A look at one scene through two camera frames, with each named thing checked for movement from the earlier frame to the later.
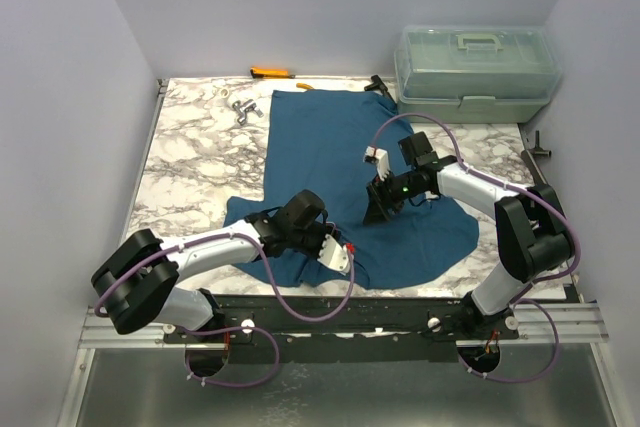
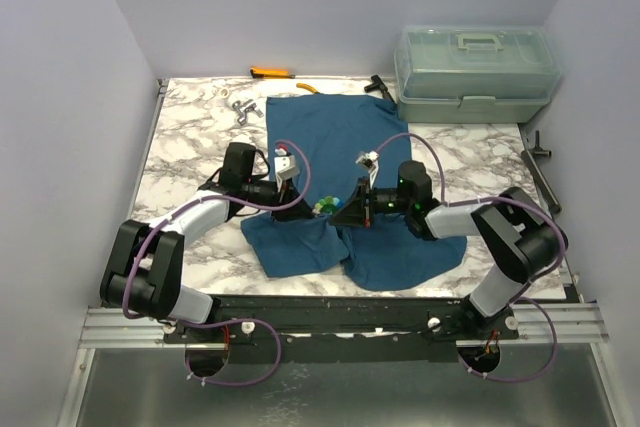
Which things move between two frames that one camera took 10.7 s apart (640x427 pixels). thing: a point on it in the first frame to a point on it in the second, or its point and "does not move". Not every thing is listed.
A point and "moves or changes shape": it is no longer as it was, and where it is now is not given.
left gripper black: x=323 y=230 to x=299 y=211
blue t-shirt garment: x=316 y=144 moves or changes shape
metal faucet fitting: x=243 y=108 does not move
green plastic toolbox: x=475 y=74 does not move
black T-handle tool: x=377 y=84 does not move
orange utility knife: x=270 y=73 does not move
